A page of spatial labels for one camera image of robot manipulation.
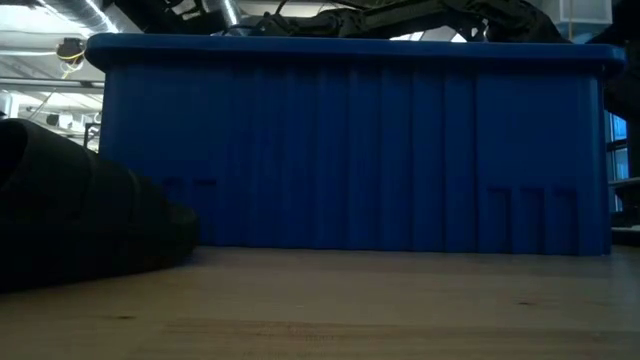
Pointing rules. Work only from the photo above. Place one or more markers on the blue plastic bin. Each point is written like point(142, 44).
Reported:
point(350, 150)

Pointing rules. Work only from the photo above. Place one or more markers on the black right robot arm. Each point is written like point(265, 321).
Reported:
point(500, 20)

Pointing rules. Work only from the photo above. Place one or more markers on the blue lit window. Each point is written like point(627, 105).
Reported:
point(619, 150)

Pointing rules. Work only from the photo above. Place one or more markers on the black slide sandal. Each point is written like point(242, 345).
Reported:
point(75, 210)

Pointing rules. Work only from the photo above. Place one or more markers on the silver ceiling duct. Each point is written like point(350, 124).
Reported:
point(227, 12)
point(85, 12)

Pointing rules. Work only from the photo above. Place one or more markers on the black metal pole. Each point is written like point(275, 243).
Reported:
point(635, 150)

